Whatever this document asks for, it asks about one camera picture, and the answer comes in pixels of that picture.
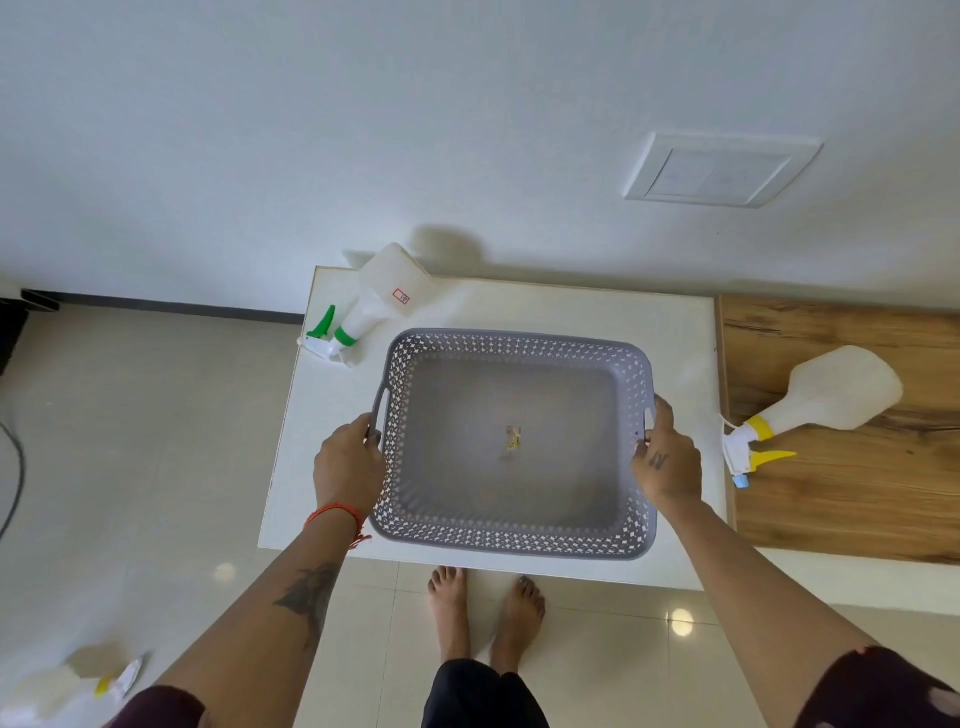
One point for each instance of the person's left hand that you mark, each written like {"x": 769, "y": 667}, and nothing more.
{"x": 347, "y": 471}

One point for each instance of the person's right hand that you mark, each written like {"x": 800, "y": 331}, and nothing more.
{"x": 670, "y": 469}

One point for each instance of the person's right thumb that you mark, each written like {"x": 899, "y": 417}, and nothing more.
{"x": 663, "y": 415}

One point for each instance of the person's left thumb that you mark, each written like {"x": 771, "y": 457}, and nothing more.
{"x": 360, "y": 425}

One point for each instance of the grey perforated plastic basket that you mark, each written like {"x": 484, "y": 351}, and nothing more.
{"x": 514, "y": 444}

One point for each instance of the person's left forearm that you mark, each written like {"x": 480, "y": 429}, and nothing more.
{"x": 268, "y": 616}

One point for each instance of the person's right forearm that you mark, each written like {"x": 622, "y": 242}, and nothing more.
{"x": 761, "y": 600}

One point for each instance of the red thread wristband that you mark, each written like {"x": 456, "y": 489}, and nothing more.
{"x": 337, "y": 514}

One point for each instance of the white table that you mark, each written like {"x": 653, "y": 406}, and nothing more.
{"x": 480, "y": 420}

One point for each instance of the white spray bottle green trigger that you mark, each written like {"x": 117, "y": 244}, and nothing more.
{"x": 373, "y": 304}

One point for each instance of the small crumpled wrapper scrap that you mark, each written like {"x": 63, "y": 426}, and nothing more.
{"x": 513, "y": 438}

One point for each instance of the white spray bottle yellow trigger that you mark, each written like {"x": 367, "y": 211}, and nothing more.
{"x": 817, "y": 403}

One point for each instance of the wooden table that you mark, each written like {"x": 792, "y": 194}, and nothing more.
{"x": 840, "y": 450}

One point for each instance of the person's left foot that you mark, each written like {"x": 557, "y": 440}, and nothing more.
{"x": 448, "y": 609}

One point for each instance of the person's foot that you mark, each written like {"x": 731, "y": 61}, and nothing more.
{"x": 448, "y": 609}
{"x": 517, "y": 619}

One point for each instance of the person's right foot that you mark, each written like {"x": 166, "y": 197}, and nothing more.
{"x": 517, "y": 619}

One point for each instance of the black trouser legs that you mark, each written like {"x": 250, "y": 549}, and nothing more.
{"x": 480, "y": 696}

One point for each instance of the dark maroon shirt sleeve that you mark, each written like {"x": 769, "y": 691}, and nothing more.
{"x": 877, "y": 690}
{"x": 157, "y": 709}

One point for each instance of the black furniture piece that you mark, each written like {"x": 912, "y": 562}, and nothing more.
{"x": 19, "y": 322}

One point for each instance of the white spray bottle yellow collar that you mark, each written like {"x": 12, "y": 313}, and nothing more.
{"x": 67, "y": 686}

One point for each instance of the white wall switch plate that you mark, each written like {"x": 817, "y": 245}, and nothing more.
{"x": 720, "y": 169}

